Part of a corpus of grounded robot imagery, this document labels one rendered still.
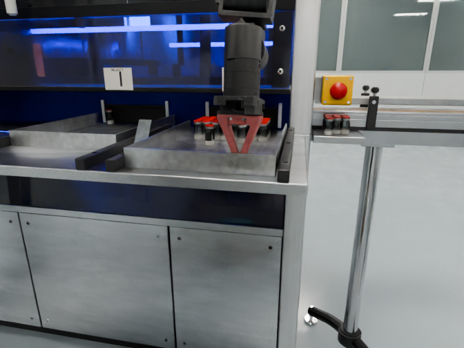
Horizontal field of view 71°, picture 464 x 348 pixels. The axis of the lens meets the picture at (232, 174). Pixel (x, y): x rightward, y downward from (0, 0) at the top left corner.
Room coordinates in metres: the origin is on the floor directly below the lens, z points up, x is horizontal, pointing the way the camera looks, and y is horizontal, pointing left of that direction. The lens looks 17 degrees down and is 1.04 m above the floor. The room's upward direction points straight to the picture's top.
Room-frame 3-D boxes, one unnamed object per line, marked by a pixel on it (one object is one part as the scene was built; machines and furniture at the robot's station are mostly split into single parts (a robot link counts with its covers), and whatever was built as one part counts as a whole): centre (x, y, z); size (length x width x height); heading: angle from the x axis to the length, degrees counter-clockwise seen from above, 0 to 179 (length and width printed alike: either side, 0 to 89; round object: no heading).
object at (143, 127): (0.65, 0.20, 0.91); 0.14 x 0.03 x 0.06; 168
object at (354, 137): (0.90, -0.29, 0.87); 0.14 x 0.13 x 0.02; 169
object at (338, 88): (0.82, -0.26, 0.99); 0.04 x 0.04 x 0.04; 79
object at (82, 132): (0.86, 0.33, 0.90); 0.34 x 0.26 x 0.04; 169
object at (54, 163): (0.76, 0.18, 0.87); 0.70 x 0.48 x 0.02; 79
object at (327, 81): (0.86, -0.27, 1.00); 0.08 x 0.07 x 0.07; 169
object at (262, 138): (0.77, 0.01, 0.90); 0.18 x 0.02 x 0.05; 78
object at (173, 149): (0.69, 0.02, 0.90); 0.34 x 0.26 x 0.04; 168
